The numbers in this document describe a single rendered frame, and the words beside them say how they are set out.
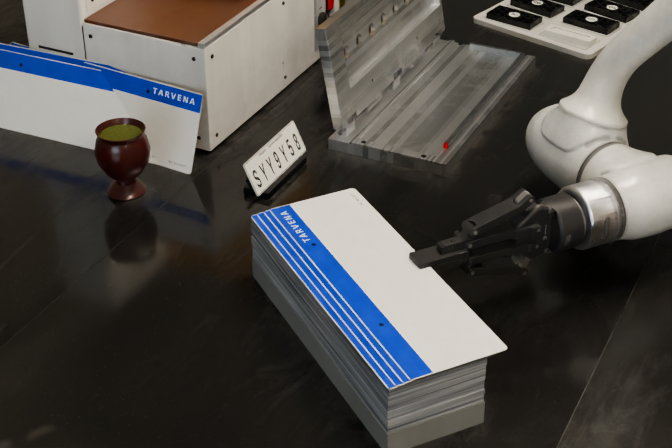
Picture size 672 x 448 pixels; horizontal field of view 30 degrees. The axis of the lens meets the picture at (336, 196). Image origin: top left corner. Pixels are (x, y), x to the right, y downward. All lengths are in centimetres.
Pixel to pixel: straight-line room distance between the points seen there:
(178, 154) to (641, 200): 73
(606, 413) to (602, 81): 50
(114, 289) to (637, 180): 72
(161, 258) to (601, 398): 65
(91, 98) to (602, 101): 82
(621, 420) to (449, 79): 89
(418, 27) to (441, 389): 97
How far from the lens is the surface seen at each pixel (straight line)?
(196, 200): 193
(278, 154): 196
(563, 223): 166
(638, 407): 158
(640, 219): 172
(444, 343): 147
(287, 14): 219
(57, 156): 209
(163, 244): 183
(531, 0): 259
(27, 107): 216
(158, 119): 202
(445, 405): 147
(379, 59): 214
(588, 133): 181
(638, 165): 175
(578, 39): 243
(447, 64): 230
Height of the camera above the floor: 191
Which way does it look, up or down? 32 degrees down
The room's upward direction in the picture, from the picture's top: straight up
